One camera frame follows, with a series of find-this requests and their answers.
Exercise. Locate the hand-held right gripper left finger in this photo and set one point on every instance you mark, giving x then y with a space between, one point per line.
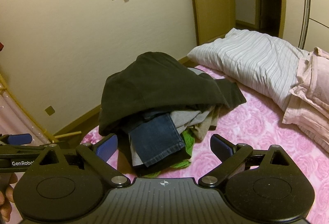
106 148

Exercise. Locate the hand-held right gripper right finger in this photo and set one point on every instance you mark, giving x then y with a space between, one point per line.
221 148

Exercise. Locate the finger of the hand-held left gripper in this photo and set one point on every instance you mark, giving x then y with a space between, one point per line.
19 138

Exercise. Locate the black pants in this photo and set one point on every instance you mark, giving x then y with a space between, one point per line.
154 85

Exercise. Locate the person's left hand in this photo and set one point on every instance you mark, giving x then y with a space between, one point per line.
5 200

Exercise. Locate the pink cloth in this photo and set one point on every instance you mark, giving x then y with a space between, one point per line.
18 123

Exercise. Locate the khaki garment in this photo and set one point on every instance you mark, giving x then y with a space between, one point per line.
205 126

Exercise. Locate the green knit garment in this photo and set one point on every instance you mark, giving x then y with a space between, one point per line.
189 142

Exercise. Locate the pink floral blanket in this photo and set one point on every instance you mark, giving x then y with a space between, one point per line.
257 136

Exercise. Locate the wooden stick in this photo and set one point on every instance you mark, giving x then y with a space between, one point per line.
68 135

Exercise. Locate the grey garment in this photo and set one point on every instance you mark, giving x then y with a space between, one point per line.
187 117

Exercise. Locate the black garment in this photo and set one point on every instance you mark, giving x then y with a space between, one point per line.
174 160

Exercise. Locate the blue jeans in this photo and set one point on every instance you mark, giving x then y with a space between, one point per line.
156 136

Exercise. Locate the striped pillow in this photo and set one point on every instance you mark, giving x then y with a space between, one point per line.
252 64

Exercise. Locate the pink folded quilt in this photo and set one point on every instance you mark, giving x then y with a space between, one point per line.
311 90

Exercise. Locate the wooden door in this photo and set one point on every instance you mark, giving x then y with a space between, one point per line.
213 7

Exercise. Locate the yellow rail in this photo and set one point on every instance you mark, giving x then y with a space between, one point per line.
23 107

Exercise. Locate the dark wall socket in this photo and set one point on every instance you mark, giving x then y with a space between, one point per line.
49 110

